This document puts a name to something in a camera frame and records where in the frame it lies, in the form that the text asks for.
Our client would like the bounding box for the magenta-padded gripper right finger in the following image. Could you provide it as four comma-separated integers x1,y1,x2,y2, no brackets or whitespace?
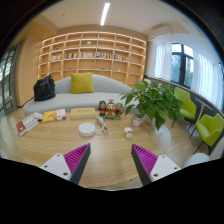
130,143,183,186

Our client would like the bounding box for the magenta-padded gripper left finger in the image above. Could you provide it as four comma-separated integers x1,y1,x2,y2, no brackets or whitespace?
39,143,92,185

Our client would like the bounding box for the white charger with orange rim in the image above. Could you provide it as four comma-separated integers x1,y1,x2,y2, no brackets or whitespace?
123,126,134,139

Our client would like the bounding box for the round white power strip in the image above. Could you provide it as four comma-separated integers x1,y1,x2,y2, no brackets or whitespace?
78,122,97,137

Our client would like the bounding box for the small white paper pack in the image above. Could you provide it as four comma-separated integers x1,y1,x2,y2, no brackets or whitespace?
32,111,44,121

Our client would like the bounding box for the small white jar pink label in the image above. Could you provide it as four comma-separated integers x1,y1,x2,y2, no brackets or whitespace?
130,113,145,128

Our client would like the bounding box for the large yellow book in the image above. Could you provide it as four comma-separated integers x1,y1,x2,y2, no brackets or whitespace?
69,106,98,120

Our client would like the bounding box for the lime green chair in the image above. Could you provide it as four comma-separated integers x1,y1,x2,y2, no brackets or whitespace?
171,86,198,129
189,112,224,156

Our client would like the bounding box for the green potted plant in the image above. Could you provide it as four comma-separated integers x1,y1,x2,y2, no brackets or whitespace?
120,79,185,131

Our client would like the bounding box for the grey curved sofa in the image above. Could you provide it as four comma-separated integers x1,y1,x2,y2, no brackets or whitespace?
22,73,141,117

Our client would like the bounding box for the colourful three-figure figurine set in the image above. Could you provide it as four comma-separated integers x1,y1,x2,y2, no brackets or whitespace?
96,99,125,121

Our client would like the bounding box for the black bag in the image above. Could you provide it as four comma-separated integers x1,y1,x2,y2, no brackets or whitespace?
33,74,57,102

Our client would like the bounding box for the yellow cushion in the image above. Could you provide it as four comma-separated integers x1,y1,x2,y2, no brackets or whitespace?
70,72,95,95

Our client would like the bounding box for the white sheer curtain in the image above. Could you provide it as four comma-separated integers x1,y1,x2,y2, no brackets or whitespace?
192,49,223,108
153,41,173,82

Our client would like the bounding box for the dark-framed window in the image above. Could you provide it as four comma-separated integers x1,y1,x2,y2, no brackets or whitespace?
170,42,195,89

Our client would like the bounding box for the wooden shelf unit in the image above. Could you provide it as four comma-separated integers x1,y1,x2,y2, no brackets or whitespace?
37,31,148,88

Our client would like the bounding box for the white air conditioner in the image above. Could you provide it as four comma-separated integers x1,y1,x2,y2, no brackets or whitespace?
151,24,173,38

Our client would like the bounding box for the long ceiling light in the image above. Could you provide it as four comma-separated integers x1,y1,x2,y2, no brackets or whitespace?
99,2,111,27

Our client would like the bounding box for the white power cable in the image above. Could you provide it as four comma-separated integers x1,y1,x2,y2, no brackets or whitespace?
94,115,110,135

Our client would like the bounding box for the glass door with dark frame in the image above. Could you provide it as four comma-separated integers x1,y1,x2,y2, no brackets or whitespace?
0,41,24,116

